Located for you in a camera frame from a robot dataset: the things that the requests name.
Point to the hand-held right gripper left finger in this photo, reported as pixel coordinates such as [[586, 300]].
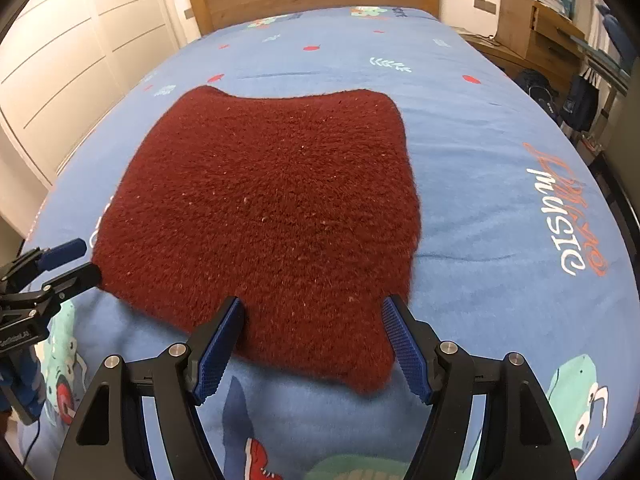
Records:
[[217, 355]]

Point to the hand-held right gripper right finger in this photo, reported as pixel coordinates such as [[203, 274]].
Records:
[[407, 350]]

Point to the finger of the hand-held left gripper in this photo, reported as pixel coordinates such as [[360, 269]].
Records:
[[62, 252], [75, 280]]

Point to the dark red knit sweater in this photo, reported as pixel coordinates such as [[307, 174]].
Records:
[[275, 210]]

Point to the person's left hand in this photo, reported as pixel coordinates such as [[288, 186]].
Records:
[[20, 380]]

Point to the blue printed blanket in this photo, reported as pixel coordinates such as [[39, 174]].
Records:
[[475, 185]]

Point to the white wardrobe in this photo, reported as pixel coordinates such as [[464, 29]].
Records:
[[75, 50]]

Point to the dark backpack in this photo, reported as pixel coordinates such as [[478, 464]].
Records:
[[537, 92]]

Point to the navy tote bag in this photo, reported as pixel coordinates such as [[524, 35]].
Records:
[[582, 102]]

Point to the wooden desk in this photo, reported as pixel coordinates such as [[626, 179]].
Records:
[[505, 57]]

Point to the wooden desk organizer box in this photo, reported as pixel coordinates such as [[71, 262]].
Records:
[[530, 30]]

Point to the blue cloth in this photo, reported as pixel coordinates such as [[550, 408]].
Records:
[[615, 35]]

